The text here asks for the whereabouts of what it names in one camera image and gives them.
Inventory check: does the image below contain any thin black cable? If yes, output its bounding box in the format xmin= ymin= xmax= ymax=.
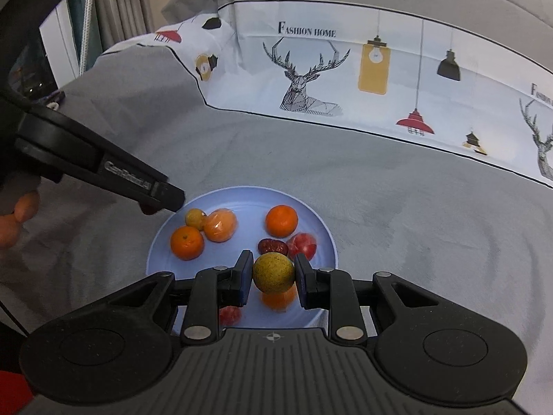
xmin=0 ymin=300 xmax=30 ymax=337

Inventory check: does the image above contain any teal fabric panel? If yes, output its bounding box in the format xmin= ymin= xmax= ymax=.
xmin=69 ymin=0 xmax=98 ymax=76

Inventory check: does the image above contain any grey printed quilt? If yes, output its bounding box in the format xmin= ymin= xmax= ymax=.
xmin=101 ymin=0 xmax=553 ymax=191

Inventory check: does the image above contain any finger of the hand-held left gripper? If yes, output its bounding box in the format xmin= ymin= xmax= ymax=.
xmin=101 ymin=149 xmax=187 ymax=216

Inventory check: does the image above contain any small orange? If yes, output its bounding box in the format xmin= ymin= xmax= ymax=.
xmin=265 ymin=204 xmax=299 ymax=238
xmin=170 ymin=225 xmax=205 ymax=261

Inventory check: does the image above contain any grey curtain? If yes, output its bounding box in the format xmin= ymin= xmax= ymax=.
xmin=93 ymin=0 xmax=156 ymax=53

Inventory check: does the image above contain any plastic-wrapped tangerine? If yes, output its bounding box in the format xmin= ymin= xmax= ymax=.
xmin=203 ymin=209 xmax=238 ymax=243

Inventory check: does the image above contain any person's left hand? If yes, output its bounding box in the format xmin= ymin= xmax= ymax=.
xmin=0 ymin=191 xmax=41 ymax=250

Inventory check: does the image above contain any blue round plate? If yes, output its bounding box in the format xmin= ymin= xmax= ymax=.
xmin=146 ymin=186 xmax=338 ymax=333

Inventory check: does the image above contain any dark red date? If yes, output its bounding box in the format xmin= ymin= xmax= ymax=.
xmin=258 ymin=239 xmax=289 ymax=257

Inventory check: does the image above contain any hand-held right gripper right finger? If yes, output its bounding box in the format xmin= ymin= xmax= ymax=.
xmin=294 ymin=254 xmax=439 ymax=342

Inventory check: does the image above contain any red plastic-wrapped fruit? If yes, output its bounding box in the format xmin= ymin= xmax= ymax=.
xmin=287 ymin=232 xmax=318 ymax=262
xmin=219 ymin=305 xmax=243 ymax=328

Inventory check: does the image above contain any large orange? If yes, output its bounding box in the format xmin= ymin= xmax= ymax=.
xmin=259 ymin=283 xmax=299 ymax=312

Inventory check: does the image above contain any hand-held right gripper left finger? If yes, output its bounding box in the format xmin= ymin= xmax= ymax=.
xmin=108 ymin=250 xmax=255 ymax=342

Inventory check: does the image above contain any small yellow-green fruit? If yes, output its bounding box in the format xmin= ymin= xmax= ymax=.
xmin=252 ymin=252 xmax=296 ymax=294
xmin=185 ymin=208 xmax=207 ymax=231

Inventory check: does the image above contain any grey bed sheet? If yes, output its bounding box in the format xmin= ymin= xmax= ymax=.
xmin=0 ymin=45 xmax=553 ymax=415

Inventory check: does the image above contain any red garment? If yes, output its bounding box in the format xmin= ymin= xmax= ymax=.
xmin=0 ymin=369 xmax=34 ymax=415

